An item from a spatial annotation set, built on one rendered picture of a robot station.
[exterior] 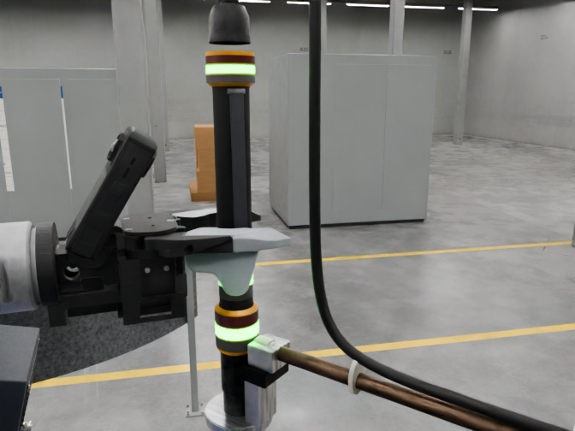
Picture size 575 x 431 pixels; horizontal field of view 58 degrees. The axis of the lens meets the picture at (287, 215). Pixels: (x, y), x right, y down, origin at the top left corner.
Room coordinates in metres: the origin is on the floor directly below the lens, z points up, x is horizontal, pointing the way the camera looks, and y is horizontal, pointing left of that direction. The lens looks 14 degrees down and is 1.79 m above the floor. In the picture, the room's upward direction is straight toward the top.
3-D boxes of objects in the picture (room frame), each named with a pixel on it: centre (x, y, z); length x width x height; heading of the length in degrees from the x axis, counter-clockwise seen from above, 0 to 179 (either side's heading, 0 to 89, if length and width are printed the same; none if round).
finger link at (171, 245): (0.43, 0.09, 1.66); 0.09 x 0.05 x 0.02; 88
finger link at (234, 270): (0.43, 0.04, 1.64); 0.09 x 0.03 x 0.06; 88
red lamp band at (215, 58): (0.48, 0.05, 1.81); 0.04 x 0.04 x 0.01
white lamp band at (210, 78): (0.47, 0.05, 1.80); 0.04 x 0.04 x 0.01
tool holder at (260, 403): (0.47, 0.04, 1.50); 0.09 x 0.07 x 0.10; 55
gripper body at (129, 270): (0.44, 0.15, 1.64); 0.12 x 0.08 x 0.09; 110
